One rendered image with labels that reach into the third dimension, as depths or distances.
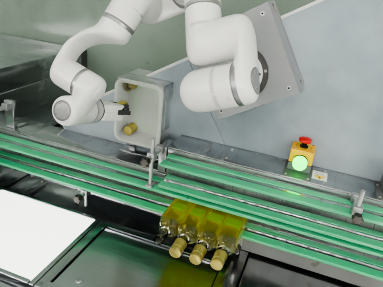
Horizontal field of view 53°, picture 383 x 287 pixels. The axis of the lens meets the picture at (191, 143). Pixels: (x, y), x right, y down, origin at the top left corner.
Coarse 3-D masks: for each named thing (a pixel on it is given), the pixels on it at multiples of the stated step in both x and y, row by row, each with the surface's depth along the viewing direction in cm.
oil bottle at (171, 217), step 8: (176, 200) 120; (184, 200) 120; (168, 208) 115; (176, 208) 116; (184, 208) 116; (168, 216) 112; (176, 216) 112; (160, 224) 110; (168, 224) 109; (176, 224) 110; (176, 232) 111
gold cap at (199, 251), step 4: (200, 244) 104; (196, 248) 103; (200, 248) 103; (204, 248) 103; (192, 252) 102; (196, 252) 101; (200, 252) 102; (204, 252) 103; (192, 256) 101; (196, 256) 101; (200, 256) 101; (192, 260) 101; (196, 260) 101; (200, 260) 101; (196, 264) 102
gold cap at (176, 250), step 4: (176, 240) 105; (180, 240) 105; (184, 240) 105; (176, 244) 103; (180, 244) 104; (184, 244) 105; (172, 248) 102; (176, 248) 102; (180, 248) 103; (184, 248) 104; (172, 252) 103; (176, 252) 102; (180, 252) 102; (172, 256) 103; (176, 256) 103
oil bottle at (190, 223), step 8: (192, 208) 117; (200, 208) 118; (208, 208) 118; (184, 216) 113; (192, 216) 114; (200, 216) 114; (184, 224) 110; (192, 224) 110; (200, 224) 111; (184, 232) 108; (192, 232) 108; (192, 240) 109
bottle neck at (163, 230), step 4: (164, 228) 109; (160, 232) 107; (164, 232) 107; (168, 232) 109; (156, 236) 105; (160, 236) 105; (164, 236) 106; (156, 240) 107; (160, 240) 107; (164, 240) 106; (160, 244) 106
